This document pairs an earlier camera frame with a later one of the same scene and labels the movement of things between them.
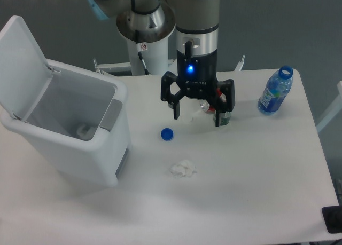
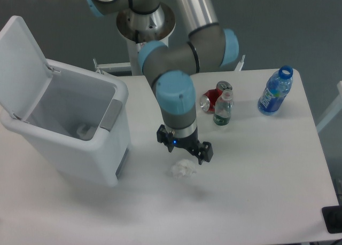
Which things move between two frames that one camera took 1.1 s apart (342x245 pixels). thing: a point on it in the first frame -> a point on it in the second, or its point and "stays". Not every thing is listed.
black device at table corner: (332, 215) stays
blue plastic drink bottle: (279, 85) stays
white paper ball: (183, 168) stays
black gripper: (197, 78) -> (203, 151)
